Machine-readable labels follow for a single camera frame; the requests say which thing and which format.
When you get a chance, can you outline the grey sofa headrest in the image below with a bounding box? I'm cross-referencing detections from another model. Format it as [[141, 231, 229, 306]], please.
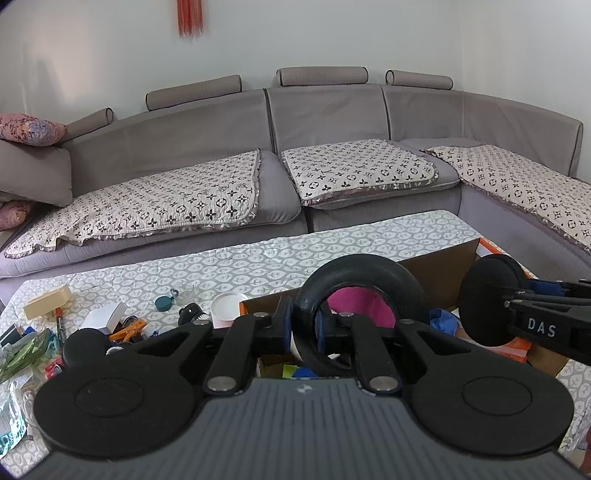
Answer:
[[66, 107, 115, 140], [276, 67, 370, 88], [146, 75, 243, 112], [386, 70, 454, 91]]

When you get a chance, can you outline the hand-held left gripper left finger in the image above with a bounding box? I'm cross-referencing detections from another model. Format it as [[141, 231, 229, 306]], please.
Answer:
[[113, 298, 296, 397]]

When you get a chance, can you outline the pink cloth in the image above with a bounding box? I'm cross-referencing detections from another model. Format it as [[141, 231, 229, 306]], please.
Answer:
[[325, 285, 398, 329]]

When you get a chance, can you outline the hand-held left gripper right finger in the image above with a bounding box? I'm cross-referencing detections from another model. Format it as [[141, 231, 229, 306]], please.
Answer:
[[315, 310, 467, 397]]

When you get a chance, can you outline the orange clip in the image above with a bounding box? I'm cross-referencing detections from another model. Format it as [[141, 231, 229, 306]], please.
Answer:
[[109, 320, 147, 343]]

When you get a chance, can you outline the pink floral pillow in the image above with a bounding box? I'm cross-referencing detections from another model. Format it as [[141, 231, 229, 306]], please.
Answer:
[[0, 114, 66, 147]]

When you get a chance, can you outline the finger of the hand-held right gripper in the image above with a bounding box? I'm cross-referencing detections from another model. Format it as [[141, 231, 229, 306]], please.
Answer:
[[501, 278, 591, 300], [505, 295, 591, 366]]

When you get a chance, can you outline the green transparent case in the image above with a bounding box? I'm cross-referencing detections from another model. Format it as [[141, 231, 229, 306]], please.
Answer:
[[0, 329, 54, 382]]

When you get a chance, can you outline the patterned sofa seat cover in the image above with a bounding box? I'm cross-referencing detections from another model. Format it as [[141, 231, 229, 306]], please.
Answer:
[[425, 144, 591, 256], [4, 150, 262, 259], [281, 138, 439, 207]]

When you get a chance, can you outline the grey sofa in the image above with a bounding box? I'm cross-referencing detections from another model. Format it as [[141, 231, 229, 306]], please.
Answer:
[[0, 67, 591, 287]]

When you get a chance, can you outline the white cup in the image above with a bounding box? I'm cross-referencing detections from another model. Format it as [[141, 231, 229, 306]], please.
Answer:
[[211, 292, 247, 322]]

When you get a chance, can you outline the white box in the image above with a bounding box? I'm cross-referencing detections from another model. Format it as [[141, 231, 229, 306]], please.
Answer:
[[84, 302, 126, 336]]

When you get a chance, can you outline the blue crumpled bag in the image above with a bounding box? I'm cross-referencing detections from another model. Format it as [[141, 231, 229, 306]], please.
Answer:
[[427, 308, 462, 340]]

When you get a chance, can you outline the black rubber ring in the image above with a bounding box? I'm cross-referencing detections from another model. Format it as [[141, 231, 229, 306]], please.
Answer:
[[294, 254, 428, 378]]

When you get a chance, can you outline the orange cardboard box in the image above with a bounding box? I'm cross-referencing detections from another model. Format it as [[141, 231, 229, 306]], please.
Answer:
[[240, 237, 571, 380]]

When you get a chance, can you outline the black brush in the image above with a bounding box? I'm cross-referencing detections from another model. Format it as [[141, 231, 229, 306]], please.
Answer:
[[178, 304, 211, 326]]

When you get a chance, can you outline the grey cushion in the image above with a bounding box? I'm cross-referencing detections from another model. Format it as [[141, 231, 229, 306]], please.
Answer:
[[0, 138, 74, 208]]

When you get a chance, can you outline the cream rectangular box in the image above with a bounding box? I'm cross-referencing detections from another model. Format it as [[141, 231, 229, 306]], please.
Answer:
[[24, 285, 75, 322]]

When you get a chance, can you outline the clear plastic bag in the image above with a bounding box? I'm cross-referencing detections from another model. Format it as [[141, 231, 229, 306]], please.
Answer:
[[0, 374, 36, 449]]

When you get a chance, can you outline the desktop with patterned cloth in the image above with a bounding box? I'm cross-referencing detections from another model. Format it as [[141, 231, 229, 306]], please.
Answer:
[[0, 210, 591, 476]]

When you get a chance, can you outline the red wall hanging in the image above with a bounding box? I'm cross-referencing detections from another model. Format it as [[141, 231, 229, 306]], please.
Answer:
[[177, 0, 211, 39]]

